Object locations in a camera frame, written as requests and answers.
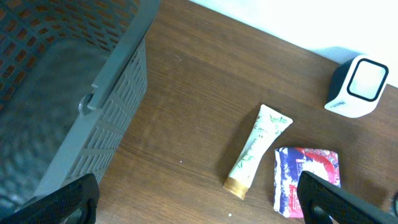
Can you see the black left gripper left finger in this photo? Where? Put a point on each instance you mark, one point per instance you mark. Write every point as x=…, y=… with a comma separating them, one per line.
x=76, y=202

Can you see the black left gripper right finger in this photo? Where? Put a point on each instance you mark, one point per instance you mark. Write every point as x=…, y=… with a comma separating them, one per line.
x=323, y=202

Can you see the red purple pad package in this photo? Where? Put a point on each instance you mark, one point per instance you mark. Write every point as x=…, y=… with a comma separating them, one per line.
x=289, y=163

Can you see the white Pantene tube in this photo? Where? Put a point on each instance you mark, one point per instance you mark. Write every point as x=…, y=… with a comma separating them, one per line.
x=268, y=126

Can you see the white barcode scanner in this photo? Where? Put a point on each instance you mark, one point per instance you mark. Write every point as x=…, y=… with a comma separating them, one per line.
x=356, y=87

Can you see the dark grey plastic basket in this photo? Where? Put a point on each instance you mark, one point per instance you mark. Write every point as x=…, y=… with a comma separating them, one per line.
x=73, y=74

